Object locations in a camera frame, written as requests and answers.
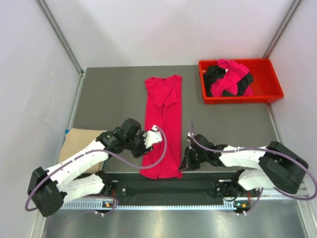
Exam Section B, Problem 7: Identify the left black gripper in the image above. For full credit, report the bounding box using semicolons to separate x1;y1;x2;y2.
125;131;153;158

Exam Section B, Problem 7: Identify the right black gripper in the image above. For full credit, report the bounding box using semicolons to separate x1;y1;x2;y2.
179;146;208;171

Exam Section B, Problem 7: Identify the pink t shirt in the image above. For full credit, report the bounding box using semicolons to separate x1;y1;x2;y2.
140;75;183;179

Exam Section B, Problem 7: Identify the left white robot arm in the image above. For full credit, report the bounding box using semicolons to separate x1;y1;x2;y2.
27;119;162;217

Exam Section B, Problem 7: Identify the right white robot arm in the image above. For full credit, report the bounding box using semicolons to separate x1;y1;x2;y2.
178;134;309;196

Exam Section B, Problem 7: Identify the red plastic bin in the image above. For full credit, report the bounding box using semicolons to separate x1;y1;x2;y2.
198;59;284;104

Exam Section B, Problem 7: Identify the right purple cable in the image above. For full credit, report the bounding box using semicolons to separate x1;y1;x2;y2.
189;121;317;216

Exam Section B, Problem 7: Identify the purple cable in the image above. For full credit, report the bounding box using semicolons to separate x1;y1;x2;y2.
24;126;168;216
189;121;317;216

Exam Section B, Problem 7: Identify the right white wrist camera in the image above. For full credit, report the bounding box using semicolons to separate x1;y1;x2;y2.
187;132;195;144

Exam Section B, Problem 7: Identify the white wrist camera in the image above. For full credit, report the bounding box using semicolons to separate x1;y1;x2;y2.
144;125;163;149
187;132;195;144

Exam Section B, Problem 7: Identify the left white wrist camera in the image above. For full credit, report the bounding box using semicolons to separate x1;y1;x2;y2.
144;125;163;149

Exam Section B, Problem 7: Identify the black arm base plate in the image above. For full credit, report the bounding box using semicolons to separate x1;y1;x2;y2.
102;172;246;198

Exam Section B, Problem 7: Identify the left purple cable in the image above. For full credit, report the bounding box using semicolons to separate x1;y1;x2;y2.
24;126;168;216

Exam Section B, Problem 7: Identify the grey slotted cable duct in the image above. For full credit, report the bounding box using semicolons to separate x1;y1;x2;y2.
60;199;251;211

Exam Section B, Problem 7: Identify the aluminium frame rail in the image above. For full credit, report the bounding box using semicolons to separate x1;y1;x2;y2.
295;180;310;198

